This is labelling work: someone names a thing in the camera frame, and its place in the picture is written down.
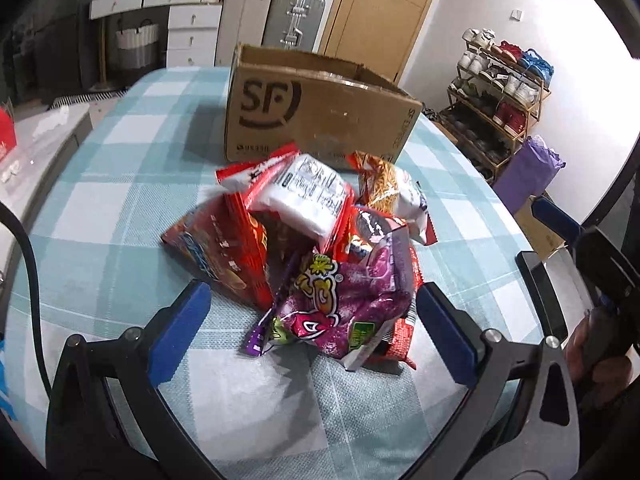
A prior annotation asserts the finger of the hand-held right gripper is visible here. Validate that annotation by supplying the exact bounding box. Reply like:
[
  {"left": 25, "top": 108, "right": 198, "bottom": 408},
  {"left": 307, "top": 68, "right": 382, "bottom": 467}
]
[{"left": 531, "top": 196, "right": 586, "bottom": 250}]

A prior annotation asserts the wooden shoe rack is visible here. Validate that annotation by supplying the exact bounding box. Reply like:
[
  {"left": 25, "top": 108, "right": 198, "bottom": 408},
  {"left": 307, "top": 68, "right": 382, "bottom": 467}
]
[{"left": 439, "top": 30, "right": 553, "bottom": 184}]

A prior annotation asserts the red and white snack bag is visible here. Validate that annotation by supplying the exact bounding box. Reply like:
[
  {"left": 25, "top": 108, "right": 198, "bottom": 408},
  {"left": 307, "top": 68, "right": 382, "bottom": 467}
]
[{"left": 215, "top": 142, "right": 301, "bottom": 211}]

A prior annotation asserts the red snack bag blue label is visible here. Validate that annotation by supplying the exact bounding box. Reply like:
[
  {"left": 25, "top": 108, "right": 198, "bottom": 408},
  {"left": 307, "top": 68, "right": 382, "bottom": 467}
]
[{"left": 160, "top": 194, "right": 274, "bottom": 309}]

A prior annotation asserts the purple snack bag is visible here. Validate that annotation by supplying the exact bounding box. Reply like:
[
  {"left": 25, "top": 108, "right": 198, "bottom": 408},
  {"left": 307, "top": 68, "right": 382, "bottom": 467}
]
[{"left": 242, "top": 232, "right": 418, "bottom": 372}]

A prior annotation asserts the red paper box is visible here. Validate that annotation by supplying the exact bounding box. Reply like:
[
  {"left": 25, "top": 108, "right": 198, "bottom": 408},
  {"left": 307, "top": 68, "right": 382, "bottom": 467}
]
[{"left": 0, "top": 100, "right": 18, "bottom": 162}]

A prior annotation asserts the silver suitcase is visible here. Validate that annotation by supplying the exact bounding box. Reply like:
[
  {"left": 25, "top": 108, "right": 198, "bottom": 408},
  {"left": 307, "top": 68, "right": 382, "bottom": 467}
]
[{"left": 262, "top": 0, "right": 328, "bottom": 53}]

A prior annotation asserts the white noodle snack bag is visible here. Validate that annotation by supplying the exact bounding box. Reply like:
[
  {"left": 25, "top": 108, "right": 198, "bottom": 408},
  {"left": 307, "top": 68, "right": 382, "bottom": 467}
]
[{"left": 347, "top": 151, "right": 438, "bottom": 246}]

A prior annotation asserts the wooden door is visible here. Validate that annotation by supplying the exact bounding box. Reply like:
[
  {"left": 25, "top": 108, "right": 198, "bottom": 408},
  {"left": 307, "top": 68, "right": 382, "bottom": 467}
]
[{"left": 317, "top": 0, "right": 448, "bottom": 83}]

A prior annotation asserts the person's right hand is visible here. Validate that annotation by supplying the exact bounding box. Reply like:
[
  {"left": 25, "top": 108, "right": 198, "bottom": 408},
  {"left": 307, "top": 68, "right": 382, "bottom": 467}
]
[{"left": 567, "top": 310, "right": 637, "bottom": 411}]

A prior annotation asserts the brown cardboard box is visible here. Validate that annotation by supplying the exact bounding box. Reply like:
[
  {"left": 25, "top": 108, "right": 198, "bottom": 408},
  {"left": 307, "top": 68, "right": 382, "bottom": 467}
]
[{"left": 223, "top": 42, "right": 425, "bottom": 166}]

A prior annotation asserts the dark grey refrigerator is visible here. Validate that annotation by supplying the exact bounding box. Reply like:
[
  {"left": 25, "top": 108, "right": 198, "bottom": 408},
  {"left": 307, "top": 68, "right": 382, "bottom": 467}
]
[{"left": 10, "top": 12, "right": 103, "bottom": 106}]

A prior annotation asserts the red snack bag white label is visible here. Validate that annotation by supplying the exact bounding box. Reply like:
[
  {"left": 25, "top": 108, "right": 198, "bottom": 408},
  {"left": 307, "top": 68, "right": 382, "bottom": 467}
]
[{"left": 247, "top": 154, "right": 353, "bottom": 253}]

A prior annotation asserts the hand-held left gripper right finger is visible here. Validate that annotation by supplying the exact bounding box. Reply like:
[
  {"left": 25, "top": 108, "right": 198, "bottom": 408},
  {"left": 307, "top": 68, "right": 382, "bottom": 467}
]
[{"left": 416, "top": 282, "right": 582, "bottom": 480}]

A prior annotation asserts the black cable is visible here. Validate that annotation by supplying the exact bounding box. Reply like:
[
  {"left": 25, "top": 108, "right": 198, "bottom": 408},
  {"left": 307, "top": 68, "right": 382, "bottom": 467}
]
[{"left": 0, "top": 202, "right": 54, "bottom": 397}]

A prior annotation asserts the flat cardboard piece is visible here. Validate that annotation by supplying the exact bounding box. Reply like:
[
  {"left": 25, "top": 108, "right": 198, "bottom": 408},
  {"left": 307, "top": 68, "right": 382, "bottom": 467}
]
[{"left": 514, "top": 195, "right": 567, "bottom": 262}]

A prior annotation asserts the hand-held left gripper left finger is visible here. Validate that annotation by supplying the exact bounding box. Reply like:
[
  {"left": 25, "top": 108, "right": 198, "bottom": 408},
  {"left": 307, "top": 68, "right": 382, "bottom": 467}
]
[{"left": 45, "top": 279, "right": 222, "bottom": 480}]

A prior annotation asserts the patterned rug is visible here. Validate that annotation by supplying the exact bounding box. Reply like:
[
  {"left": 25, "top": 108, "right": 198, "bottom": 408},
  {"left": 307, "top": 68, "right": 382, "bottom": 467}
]
[{"left": 46, "top": 89, "right": 129, "bottom": 110}]

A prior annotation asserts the white dresser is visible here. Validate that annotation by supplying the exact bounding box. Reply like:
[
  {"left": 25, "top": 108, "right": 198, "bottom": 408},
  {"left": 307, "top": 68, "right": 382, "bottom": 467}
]
[{"left": 90, "top": 0, "right": 226, "bottom": 68}]

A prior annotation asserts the woven laundry basket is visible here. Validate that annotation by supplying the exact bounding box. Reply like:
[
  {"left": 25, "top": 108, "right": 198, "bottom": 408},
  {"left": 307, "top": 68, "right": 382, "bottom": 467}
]
[{"left": 115, "top": 19, "right": 161, "bottom": 73}]

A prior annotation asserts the group of shoes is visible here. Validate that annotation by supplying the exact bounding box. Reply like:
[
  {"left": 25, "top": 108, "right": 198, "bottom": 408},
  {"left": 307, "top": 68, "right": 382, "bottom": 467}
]
[{"left": 442, "top": 27, "right": 555, "bottom": 171}]

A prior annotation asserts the red striped snack packet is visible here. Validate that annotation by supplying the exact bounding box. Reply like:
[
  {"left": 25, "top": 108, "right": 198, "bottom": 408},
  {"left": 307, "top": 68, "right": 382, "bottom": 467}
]
[{"left": 379, "top": 310, "right": 419, "bottom": 372}]

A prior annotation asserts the beige suitcase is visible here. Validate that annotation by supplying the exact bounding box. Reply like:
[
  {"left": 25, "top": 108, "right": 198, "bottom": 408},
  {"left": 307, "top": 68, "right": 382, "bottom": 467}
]
[{"left": 215, "top": 0, "right": 276, "bottom": 67}]

